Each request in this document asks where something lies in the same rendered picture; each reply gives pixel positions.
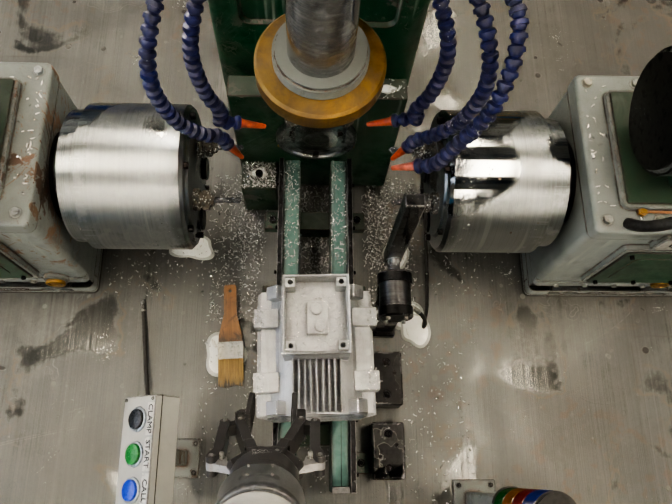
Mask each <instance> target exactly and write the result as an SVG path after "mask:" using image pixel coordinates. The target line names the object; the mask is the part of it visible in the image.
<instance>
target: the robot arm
mask: <svg viewBox="0 0 672 504"><path fill-rule="evenodd" d="M297 406H298V393H297V392H293V393H292V403H291V427H290V429H289V430H288V432H287V433H286V435H285V436H284V438H281V439H280V440H279V442H278V443H277V445H276V446H270V447H265V446H257V445H256V442H255V439H254V438H252V436H251V432H252V427H253V421H254V416H255V393H254V392H250V393H249V397H248V402H247V406H246V409H239V410H238V411H236V412H235V420H234V421H230V420H229V419H221V420H220V423H219V427H218V431H217V434H216V438H215V442H214V446H213V448H212V449H211V450H210V451H209V452H208V453H207V454H206V476H207V477H208V478H213V477H215V476H217V474H218V473H224V474H227V478H226V479H225V480H224V482H223V483H222V485H221V487H220V489H219V492H218V496H217V500H216V503H215V504H305V496H304V492H303V489H302V487H301V485H300V484H299V480H301V479H302V477H303V475H304V473H307V472H313V473H314V474H315V476H317V477H323V476H324V475H325V453H324V452H323V450H322V449H321V448H320V419H318V418H313V419H311V421H308V420H306V410H305V409H297ZM234 435H235V437H236V440H237V443H238V446H239V449H240V452H241V453H240V454H238V455H237V456H235V457H233V458H232V459H230V460H229V461H227V457H226V455H227V450H228V445H229V440H230V436H234ZM306 435H309V436H310V451H308V456H306V457H305V460H304V461H302V460H301V459H300V458H298V457H297V456H295V453H296V452H297V450H298V448H299V446H300V445H301V443H302V441H306Z"/></svg>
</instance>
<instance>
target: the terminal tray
mask: <svg viewBox="0 0 672 504"><path fill-rule="evenodd" d="M302 287H304V288H305V289H304V290H303V289H302ZM349 287H350V285H349V274H290V275H282V286H281V292H282V293H281V300H282V301H281V307H282V309H281V315H282V317H281V323H282V325H281V331H282V334H281V338H282V342H281V346H282V350H281V354H282V358H283V359H284V361H292V359H294V360H298V359H300V360H304V358H305V359H310V358H312V359H316V358H318V359H322V358H324V359H328V358H329V359H334V358H335V359H340V358H341V360H348V359H349V358H350V356H351V353H352V345H351V344H352V341H351V316H350V310H351V309H350V290H349ZM300 289H302V290H301V293H300ZM293 293H294V294H293ZM303 293H304V295H305V297H302V296H301V295H303ZM335 293H336V294H335ZM323 294H324V295H323ZM333 295H334V297H331V296H333ZM293 296H294V297H295V298H296V299H292V298H293ZM324 296H325V297H324ZM319 297H320V299H321V298H322V299H321V300H319ZM327 297H329V298H330V299H328V298H327ZM336 297H337V299H336ZM339 297H340V298H341V299H342V300H340V299H339ZM315 298H316V299H317V300H315ZM333 298H335V299H333ZM343 301H344V303H343ZM295 302H296V303H297V304H298V305H299V308H297V309H296V307H298V306H297V305H296V304H295ZM342 303H343V306H342ZM334 304H336V305H334ZM301 305H302V308H301ZM328 305H329V306H330V309H329V307H328ZM305 309H306V310H305ZM338 310H339V311H342V312H339V311H338ZM297 311H299V312H298V313H297V314H296V312H297ZM293 312H294V313H293ZM300 312H301V313H300ZM305 312H306V313H305ZM335 314H336V316H335ZM340 314H341V315H340ZM295 316H296V317H295ZM288 317H289V318H291V319H292V320H293V321H292V320H291V319H289V318H288ZM333 317H334V318H336V319H337V318H338V317H340V318H338V319H337V320H336V319H333ZM306 319H307V322H304V321H306ZM297 320H298V325H297ZM338 322H339V323H338ZM330 323H331V325H330ZM340 323H341V324H343V323H344V324H343V325H342V326H343V327H341V325H340ZM296 325H297V327H296ZM338 325H339V326H340V327H341V328H340V327H338ZM336 327H337V328H336ZM344 327H345V330H344V333H343V329H344ZM291 329H293V330H291ZM332 329H334V330H333V331H332ZM329 331H330V332H329ZM334 331H335V332H334ZM298 332H299V333H300V335H299V334H298ZM333 332H334V333H333ZM328 333H329V334H330V335H328ZM324 334H325V335H326V339H325V335H324ZM293 335H295V336H298V338H297V337H296V338H295V337H294V336H293ZM342 335H343V336H344V337H343V336H342ZM308 336H309V337H308ZM321 336H322V338H321V339H320V340H319V341H318V339H319V338H320V337H321ZM337 337H338V339H335V338H337ZM292 338H294V339H292ZM330 338H331V339H330ZM329 339H330V341H329ZM333 339H335V340H333ZM321 340H322V341H323V343H321ZM325 341H326V342H325ZM303 342H304V344H305V345H306V346H304V344H303ZM335 342H336V344H335ZM326 343H329V344H326ZM296 345H297V347H296ZM307 346H308V347H307ZM316 346H317V348H316ZM329 346H331V347H329ZM319 347H322V348H319ZM296 349H297V350H296ZM332 349H334V350H332ZM314 350H315V351H314Z"/></svg>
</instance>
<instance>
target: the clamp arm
mask: <svg viewBox="0 0 672 504"><path fill-rule="evenodd" d="M425 208H426V196H425V195H424V194H405V196H404V198H403V201H402V204H401V207H400V209H399V212H398V215H397V218H396V221H395V223H394V226H393V229H392V232H391V235H390V237H389V240H388V243H387V246H386V248H385V251H384V262H386V263H388V264H389V263H390V260H389V259H391V263H394V262H395V259H394V258H397V263H400V262H401V261H402V258H403V256H404V254H405V252H406V249H407V247H408V245H409V243H410V241H411V238H412V236H413V234H414V232H415V230H416V227H417V225H418V223H419V221H420V219H421V216H422V214H423V212H424V210H425ZM399 259H400V261H399Z"/></svg>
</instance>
